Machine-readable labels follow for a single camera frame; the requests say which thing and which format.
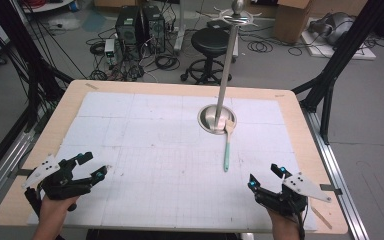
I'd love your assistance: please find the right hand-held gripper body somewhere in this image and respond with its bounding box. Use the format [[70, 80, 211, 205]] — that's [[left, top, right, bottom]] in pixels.
[[251, 172, 333, 218]]

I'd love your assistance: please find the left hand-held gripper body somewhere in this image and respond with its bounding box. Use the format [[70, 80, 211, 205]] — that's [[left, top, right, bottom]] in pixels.
[[21, 153, 94, 218]]

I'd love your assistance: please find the teal-handled wooden spatula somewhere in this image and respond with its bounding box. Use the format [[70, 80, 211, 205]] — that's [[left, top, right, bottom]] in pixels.
[[222, 119, 236, 173]]

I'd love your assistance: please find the metal utensil stand with hooks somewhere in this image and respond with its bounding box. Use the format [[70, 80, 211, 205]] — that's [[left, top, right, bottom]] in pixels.
[[196, 0, 263, 136]]

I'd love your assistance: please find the person's left hand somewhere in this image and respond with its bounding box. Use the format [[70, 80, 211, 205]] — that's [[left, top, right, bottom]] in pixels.
[[37, 194, 81, 232]]

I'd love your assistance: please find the person's right hand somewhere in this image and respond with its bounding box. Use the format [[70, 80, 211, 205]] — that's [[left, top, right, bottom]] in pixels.
[[266, 207, 304, 240]]

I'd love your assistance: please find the wooden table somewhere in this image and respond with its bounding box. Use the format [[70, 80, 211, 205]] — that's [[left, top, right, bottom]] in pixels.
[[0, 79, 349, 235]]

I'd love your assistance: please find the thin wooden stick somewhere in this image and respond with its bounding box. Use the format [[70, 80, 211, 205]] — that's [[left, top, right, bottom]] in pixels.
[[309, 204, 334, 231]]

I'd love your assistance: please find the white gridded mat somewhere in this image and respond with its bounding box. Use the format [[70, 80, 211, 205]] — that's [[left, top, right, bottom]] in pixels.
[[28, 91, 318, 233]]

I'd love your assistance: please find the small silver power unit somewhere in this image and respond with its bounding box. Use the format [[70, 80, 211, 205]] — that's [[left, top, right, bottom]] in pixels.
[[103, 38, 117, 65]]

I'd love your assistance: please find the black computer tower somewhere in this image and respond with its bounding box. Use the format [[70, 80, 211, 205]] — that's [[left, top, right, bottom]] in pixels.
[[142, 4, 167, 55], [114, 5, 145, 57]]

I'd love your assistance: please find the white flat board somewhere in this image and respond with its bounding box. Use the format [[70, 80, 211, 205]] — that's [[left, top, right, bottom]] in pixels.
[[299, 31, 378, 61]]

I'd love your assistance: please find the black round stool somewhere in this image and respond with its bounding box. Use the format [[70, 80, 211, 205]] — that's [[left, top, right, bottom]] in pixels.
[[180, 27, 240, 85]]

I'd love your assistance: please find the cardboard box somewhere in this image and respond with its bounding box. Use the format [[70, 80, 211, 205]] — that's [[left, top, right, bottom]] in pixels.
[[273, 0, 315, 45]]

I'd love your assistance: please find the grey bag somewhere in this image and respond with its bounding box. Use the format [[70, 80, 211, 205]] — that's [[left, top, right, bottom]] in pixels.
[[308, 11, 355, 46]]

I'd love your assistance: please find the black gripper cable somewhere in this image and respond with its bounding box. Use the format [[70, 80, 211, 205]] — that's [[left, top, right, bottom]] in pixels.
[[296, 203, 309, 240]]

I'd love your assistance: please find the grey metal bracket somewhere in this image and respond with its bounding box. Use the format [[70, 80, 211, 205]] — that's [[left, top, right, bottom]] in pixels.
[[319, 183, 344, 196], [8, 167, 35, 178]]

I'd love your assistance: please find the aluminium rail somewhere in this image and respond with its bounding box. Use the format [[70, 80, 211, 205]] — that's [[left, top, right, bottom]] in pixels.
[[303, 109, 371, 240], [0, 128, 37, 219]]

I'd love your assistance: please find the black metal frame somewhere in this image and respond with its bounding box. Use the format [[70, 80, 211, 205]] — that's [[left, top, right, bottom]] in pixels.
[[0, 0, 85, 183], [291, 0, 384, 146]]

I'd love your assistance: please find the tangle of black cables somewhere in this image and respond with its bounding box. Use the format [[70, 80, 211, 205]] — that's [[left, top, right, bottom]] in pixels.
[[85, 28, 182, 83]]

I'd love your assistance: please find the coiled black cable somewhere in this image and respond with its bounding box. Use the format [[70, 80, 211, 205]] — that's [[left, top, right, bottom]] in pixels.
[[246, 39, 275, 54], [286, 46, 304, 57]]

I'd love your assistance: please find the white metal post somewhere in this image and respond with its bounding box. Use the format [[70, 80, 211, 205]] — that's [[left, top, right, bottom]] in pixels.
[[172, 0, 186, 55]]

